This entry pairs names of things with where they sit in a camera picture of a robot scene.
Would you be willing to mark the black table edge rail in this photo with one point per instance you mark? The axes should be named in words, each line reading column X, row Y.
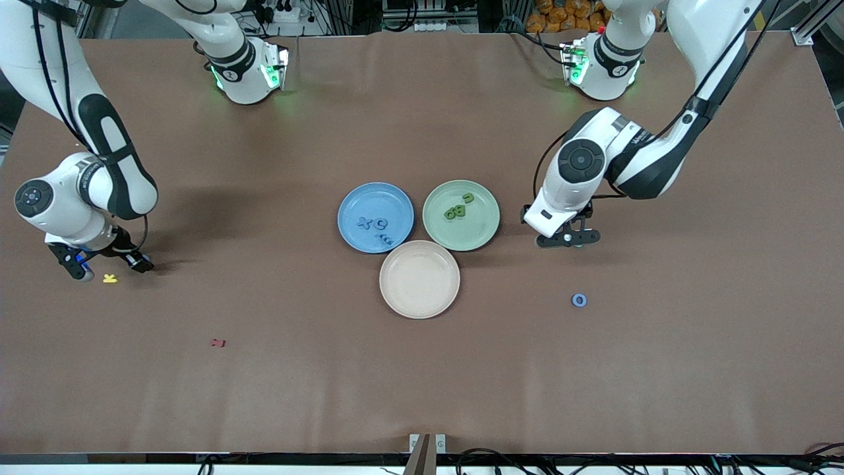
column 132, row 458

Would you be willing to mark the aluminium frame profile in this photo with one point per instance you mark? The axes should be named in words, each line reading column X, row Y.
column 803, row 37

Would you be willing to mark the beige round plate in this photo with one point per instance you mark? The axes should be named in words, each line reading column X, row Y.
column 419, row 280

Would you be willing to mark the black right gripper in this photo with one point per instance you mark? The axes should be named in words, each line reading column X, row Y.
column 121, row 245

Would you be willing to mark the blue foam letter X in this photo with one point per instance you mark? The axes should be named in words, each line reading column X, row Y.
column 364, row 223

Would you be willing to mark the blue foam letter O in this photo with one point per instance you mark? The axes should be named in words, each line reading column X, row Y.
column 573, row 301

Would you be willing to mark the silver table edge bracket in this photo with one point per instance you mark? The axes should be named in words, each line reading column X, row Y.
column 413, row 443

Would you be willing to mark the blue foam letter E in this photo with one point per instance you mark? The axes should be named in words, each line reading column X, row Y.
column 386, row 239

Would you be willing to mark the long white power strip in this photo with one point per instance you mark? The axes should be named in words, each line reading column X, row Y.
column 445, row 26

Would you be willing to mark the blue foam letter C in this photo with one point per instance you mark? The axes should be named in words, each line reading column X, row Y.
column 377, row 225

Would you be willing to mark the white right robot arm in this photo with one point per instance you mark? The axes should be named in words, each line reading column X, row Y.
column 66, row 201

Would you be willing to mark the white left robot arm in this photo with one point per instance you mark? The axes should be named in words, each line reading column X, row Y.
column 712, row 39

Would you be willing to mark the orange mesh bag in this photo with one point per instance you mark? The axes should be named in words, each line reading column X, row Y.
column 560, row 16

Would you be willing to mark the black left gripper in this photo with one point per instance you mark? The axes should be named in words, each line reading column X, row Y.
column 523, row 214

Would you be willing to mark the green round plate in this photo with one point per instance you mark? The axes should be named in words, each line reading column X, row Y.
column 478, row 227

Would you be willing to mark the blue round plate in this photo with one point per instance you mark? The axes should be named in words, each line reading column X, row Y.
column 389, row 201

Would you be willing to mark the white power strip with plugs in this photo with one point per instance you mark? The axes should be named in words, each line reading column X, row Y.
column 283, row 13

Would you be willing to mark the silver base connector box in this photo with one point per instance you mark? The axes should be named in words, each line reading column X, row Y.
column 273, row 66
column 572, row 63

